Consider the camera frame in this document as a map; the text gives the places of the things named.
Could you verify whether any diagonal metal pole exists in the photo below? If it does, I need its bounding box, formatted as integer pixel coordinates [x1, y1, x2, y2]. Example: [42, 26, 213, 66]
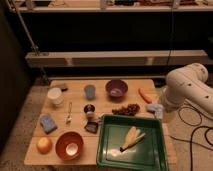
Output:
[8, 0, 50, 85]

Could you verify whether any purple bowl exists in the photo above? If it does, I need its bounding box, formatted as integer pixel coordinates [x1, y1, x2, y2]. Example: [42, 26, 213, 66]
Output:
[105, 79, 128, 98]

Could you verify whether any orange carrot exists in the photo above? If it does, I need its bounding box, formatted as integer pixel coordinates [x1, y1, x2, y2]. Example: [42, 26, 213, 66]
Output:
[138, 88, 152, 104]

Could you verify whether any metal spoon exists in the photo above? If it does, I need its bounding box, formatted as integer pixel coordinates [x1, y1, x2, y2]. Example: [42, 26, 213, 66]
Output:
[66, 102, 72, 124]

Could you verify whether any light blue cup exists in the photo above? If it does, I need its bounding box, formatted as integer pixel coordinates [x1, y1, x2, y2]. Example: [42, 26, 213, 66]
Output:
[84, 84, 96, 100]

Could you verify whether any blue sponge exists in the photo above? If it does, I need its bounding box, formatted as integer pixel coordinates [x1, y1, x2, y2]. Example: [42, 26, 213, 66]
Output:
[39, 114, 57, 134]

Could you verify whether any white metal shelf beam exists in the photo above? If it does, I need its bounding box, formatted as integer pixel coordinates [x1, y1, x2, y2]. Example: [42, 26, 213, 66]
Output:
[25, 50, 213, 68]

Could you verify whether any orange fruit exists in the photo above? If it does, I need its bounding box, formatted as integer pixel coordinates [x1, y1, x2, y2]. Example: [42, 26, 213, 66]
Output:
[36, 137, 52, 154]

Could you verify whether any small dark square block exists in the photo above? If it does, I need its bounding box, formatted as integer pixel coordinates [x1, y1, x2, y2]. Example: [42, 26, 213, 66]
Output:
[85, 122, 99, 134]

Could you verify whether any green plastic tray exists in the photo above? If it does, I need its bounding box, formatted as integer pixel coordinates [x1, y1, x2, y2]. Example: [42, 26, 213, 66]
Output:
[96, 115, 169, 171]

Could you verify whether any orange-red bowl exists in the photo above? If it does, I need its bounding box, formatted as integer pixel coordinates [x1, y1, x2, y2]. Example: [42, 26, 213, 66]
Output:
[55, 131, 84, 161]

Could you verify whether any white cup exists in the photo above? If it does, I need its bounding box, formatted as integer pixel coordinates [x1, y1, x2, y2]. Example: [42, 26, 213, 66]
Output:
[47, 87, 63, 106]

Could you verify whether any light blue cloth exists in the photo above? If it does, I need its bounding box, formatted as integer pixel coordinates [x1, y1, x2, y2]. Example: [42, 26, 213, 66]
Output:
[145, 104, 164, 119]

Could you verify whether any black floor cable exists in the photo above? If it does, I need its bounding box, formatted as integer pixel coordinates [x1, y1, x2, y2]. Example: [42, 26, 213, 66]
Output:
[169, 101, 213, 171]

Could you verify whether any bunch of dark grapes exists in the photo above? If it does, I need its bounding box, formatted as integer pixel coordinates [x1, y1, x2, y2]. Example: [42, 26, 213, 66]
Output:
[112, 104, 140, 116]

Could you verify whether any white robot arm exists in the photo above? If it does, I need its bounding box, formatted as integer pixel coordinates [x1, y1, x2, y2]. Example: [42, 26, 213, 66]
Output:
[159, 63, 213, 114]

